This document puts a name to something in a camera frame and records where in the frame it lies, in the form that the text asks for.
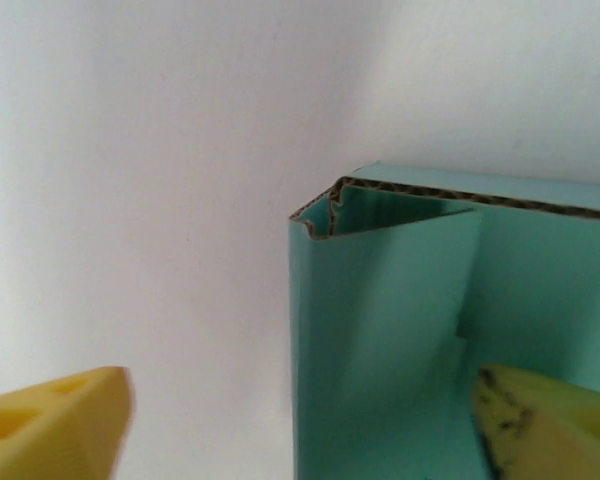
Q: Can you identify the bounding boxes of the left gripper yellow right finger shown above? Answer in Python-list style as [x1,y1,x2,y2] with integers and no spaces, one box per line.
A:
[472,362,600,480]

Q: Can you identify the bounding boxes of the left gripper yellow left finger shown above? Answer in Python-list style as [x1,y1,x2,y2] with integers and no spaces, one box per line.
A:
[0,365,134,480]

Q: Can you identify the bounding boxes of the teal corrugated paper box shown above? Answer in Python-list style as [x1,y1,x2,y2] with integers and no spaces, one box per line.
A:
[288,160,600,480]

